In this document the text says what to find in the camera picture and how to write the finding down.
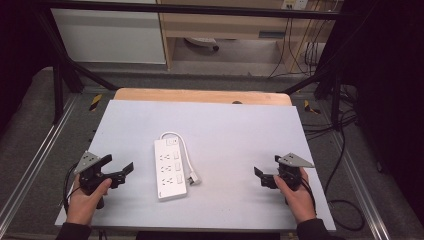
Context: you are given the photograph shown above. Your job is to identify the black floor cable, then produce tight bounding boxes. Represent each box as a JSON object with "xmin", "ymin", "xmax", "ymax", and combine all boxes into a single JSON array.
[{"xmin": 301, "ymin": 84, "xmax": 367, "ymax": 232}]

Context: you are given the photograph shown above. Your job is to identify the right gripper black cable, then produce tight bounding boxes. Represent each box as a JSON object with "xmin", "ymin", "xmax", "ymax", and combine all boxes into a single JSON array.
[{"xmin": 299, "ymin": 175, "xmax": 318, "ymax": 216}]

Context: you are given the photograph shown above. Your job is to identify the aluminium floor rail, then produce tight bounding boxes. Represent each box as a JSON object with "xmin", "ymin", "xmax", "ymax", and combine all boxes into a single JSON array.
[
  {"xmin": 0, "ymin": 94, "xmax": 81, "ymax": 229},
  {"xmin": 328, "ymin": 128, "xmax": 392, "ymax": 240}
]

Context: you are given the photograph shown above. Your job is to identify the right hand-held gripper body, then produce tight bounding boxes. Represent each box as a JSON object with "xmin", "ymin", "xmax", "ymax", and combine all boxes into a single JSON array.
[{"xmin": 261, "ymin": 152, "xmax": 315, "ymax": 192}]

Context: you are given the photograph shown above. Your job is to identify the white power strip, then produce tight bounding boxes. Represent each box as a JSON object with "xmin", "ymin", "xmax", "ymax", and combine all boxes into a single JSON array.
[{"xmin": 153, "ymin": 136, "xmax": 189, "ymax": 201}]

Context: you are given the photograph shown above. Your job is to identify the yellow black tape strip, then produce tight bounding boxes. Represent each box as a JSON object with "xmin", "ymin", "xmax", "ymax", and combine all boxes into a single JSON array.
[
  {"xmin": 88, "ymin": 93, "xmax": 103, "ymax": 113},
  {"xmin": 303, "ymin": 99, "xmax": 322, "ymax": 115}
]

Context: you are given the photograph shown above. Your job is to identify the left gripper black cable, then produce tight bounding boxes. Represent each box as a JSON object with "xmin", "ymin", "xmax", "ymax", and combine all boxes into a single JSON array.
[{"xmin": 62, "ymin": 162, "xmax": 82, "ymax": 215}]

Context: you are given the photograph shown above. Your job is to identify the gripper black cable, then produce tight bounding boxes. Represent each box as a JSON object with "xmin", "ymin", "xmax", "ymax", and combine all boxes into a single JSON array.
[
  {"xmin": 299, "ymin": 175, "xmax": 318, "ymax": 216},
  {"xmin": 62, "ymin": 162, "xmax": 82, "ymax": 215}
]

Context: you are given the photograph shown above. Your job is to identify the person's right hand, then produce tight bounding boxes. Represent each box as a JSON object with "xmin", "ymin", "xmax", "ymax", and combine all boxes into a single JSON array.
[{"xmin": 273, "ymin": 168, "xmax": 318, "ymax": 225}]

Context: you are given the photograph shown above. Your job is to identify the wooden desk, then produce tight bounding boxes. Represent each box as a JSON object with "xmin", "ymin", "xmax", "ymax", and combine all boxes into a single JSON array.
[{"xmin": 155, "ymin": 0, "xmax": 339, "ymax": 74}]

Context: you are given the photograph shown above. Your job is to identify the wooden table board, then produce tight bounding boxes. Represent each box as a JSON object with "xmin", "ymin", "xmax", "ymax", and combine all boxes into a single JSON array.
[{"xmin": 113, "ymin": 87, "xmax": 293, "ymax": 107}]

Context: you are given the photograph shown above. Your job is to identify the person's left hand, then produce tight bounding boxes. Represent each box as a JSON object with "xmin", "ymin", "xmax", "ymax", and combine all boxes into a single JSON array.
[{"xmin": 66, "ymin": 175, "xmax": 113, "ymax": 227}]

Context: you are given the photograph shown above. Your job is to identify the white power strip cable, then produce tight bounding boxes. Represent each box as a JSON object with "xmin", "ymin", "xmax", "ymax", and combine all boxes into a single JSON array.
[{"xmin": 159, "ymin": 131, "xmax": 203, "ymax": 187}]

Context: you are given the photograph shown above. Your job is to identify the white wall socket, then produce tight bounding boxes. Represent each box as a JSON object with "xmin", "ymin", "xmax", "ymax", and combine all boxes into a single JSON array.
[{"xmin": 280, "ymin": 0, "xmax": 310, "ymax": 11}]

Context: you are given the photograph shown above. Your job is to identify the black metal frame bar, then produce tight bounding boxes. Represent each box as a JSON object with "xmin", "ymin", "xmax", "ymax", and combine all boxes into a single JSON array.
[{"xmin": 31, "ymin": 0, "xmax": 343, "ymax": 21}]

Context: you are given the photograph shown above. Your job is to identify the black metal stand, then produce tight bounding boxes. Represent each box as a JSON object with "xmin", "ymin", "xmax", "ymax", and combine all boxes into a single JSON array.
[
  {"xmin": 281, "ymin": 9, "xmax": 359, "ymax": 131},
  {"xmin": 33, "ymin": 6, "xmax": 119, "ymax": 126}
]

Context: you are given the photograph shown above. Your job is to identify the hanging black cables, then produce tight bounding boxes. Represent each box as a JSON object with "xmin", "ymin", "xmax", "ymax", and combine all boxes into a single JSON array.
[{"xmin": 267, "ymin": 9, "xmax": 334, "ymax": 80}]

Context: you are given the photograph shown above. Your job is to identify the white cabinet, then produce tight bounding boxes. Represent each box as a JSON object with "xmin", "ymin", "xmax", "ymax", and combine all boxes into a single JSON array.
[{"xmin": 50, "ymin": 7, "xmax": 167, "ymax": 65}]

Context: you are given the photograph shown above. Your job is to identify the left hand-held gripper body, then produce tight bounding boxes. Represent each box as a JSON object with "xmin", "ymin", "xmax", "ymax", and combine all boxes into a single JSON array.
[{"xmin": 73, "ymin": 150, "xmax": 127, "ymax": 197}]

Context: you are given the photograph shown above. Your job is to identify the white object under desk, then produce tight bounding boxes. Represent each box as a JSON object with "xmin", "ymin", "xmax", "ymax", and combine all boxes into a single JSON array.
[{"xmin": 184, "ymin": 36, "xmax": 221, "ymax": 53}]

